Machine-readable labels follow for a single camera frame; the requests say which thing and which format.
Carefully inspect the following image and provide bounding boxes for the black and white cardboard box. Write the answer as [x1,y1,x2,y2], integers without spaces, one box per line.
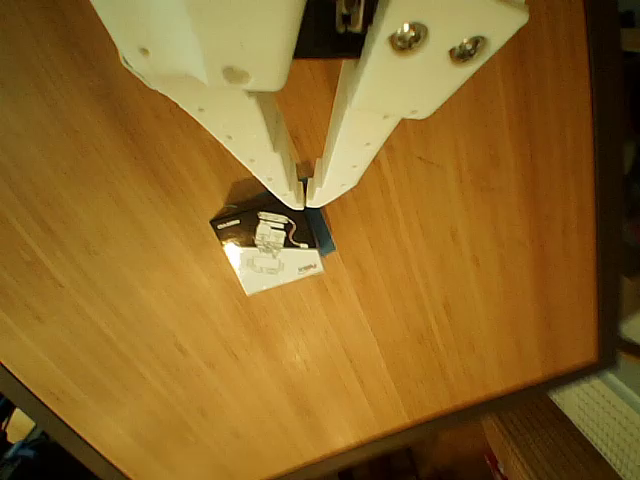
[208,180,331,298]

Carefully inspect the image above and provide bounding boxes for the blue tape square target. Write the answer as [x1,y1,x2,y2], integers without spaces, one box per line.
[303,207,337,254]

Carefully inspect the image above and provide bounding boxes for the red box beside basket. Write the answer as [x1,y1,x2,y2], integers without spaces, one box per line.
[481,448,507,480]

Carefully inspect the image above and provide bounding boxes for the brown wicker basket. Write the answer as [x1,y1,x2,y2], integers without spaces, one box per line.
[482,394,626,480]

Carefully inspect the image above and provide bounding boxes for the white wall heater grille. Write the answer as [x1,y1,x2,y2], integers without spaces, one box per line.
[547,372,640,480]

